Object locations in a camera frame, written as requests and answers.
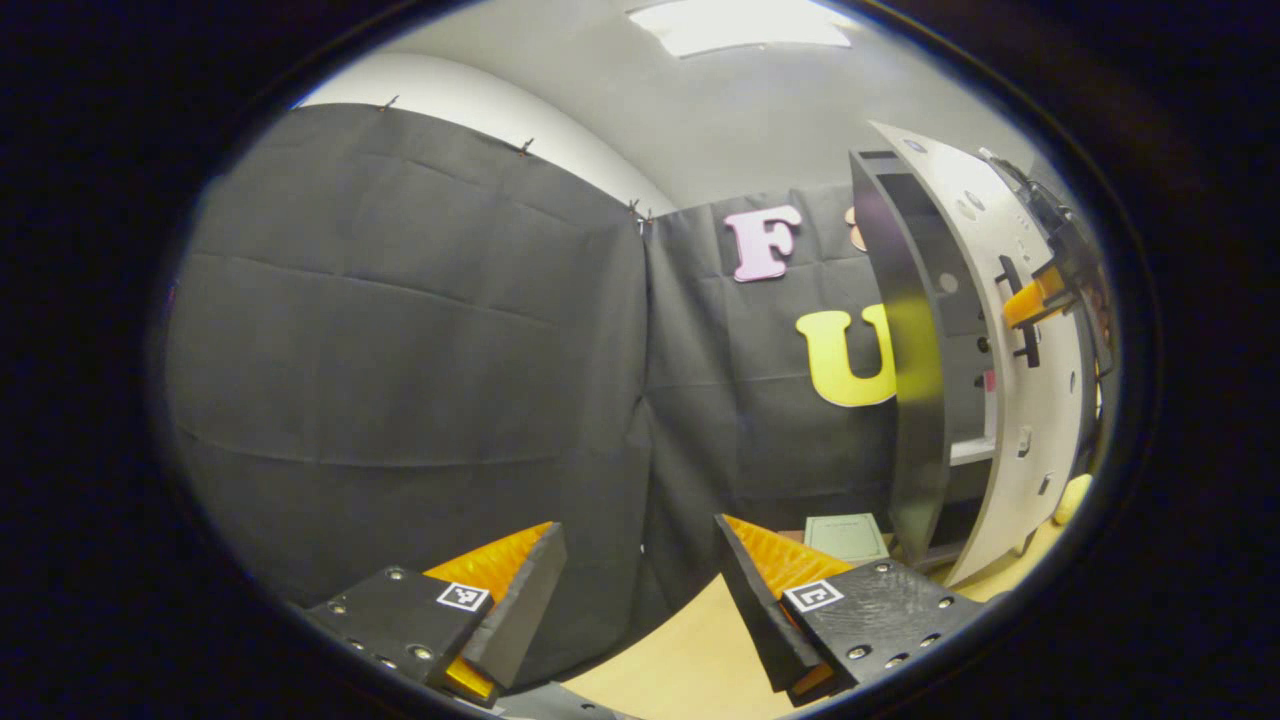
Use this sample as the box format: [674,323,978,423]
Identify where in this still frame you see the large ceiling light panel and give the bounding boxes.
[628,0,857,59]

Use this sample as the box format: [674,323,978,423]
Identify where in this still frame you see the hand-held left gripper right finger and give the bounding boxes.
[715,514,986,707]

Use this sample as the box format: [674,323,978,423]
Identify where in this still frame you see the black backdrop cloth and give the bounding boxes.
[165,103,1001,691]

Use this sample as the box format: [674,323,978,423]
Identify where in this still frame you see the green cover book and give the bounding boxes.
[803,513,891,567]

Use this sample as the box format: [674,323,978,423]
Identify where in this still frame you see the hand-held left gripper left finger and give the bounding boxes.
[305,520,568,707]

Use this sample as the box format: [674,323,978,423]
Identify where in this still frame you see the yellow plush toy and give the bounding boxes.
[1052,473,1095,527]

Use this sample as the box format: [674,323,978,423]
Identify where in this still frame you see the black door handle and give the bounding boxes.
[995,255,1043,369]

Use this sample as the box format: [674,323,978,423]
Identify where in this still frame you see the grey cabinet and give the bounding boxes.
[850,150,1001,578]

